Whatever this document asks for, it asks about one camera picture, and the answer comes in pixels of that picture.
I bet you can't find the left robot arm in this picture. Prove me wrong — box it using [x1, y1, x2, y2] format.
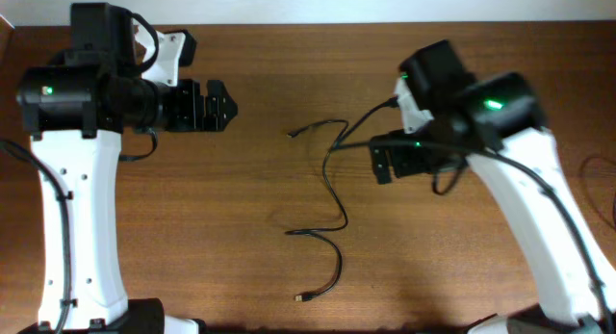
[1, 3, 238, 333]

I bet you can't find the left camera cable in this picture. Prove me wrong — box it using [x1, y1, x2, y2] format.
[0, 11, 161, 334]

